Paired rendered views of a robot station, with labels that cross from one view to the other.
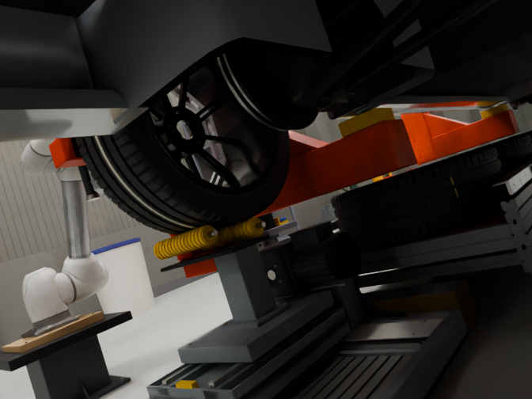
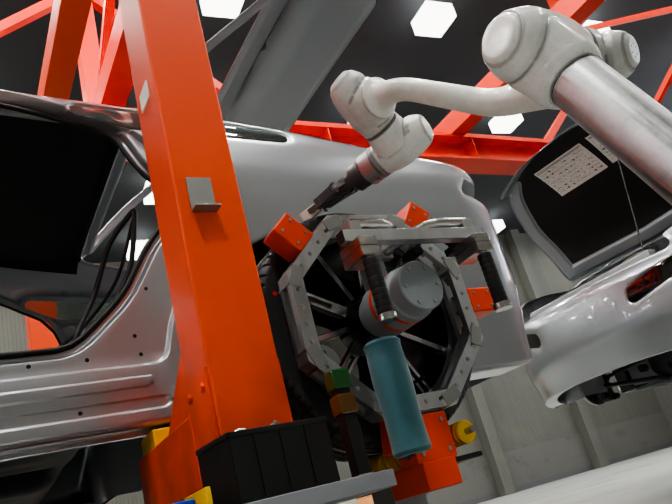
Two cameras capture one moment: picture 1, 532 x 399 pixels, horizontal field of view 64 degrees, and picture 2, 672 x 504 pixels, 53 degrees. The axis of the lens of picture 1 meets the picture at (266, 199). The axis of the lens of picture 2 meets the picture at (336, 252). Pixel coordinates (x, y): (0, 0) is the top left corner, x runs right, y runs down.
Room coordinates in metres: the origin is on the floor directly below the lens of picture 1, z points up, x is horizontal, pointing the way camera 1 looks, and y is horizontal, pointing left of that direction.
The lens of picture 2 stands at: (3.08, 0.65, 0.39)
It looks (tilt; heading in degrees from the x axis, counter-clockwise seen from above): 21 degrees up; 196
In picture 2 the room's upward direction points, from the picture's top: 16 degrees counter-clockwise
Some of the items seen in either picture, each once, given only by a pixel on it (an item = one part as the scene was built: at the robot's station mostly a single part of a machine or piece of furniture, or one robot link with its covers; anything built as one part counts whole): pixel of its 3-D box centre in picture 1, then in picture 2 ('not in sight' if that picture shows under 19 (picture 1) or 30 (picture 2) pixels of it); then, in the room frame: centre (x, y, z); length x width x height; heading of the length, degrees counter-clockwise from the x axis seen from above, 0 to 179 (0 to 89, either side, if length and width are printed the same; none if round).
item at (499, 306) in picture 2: (87, 177); (493, 279); (1.44, 0.56, 0.83); 0.04 x 0.04 x 0.16
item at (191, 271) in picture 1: (203, 245); (418, 456); (1.39, 0.24, 0.48); 0.16 x 0.12 x 0.17; 49
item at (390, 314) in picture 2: not in sight; (378, 287); (1.69, 0.33, 0.83); 0.04 x 0.04 x 0.16
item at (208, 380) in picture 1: (254, 356); not in sight; (1.26, 0.18, 0.13); 0.50 x 0.36 x 0.10; 139
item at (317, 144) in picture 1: (327, 143); (191, 429); (1.54, -0.28, 0.69); 0.52 x 0.17 x 0.35; 49
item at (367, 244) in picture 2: not in sight; (359, 252); (1.67, 0.31, 0.93); 0.09 x 0.05 x 0.05; 49
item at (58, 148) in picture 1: (72, 151); (474, 303); (1.17, 0.47, 0.85); 0.09 x 0.08 x 0.07; 139
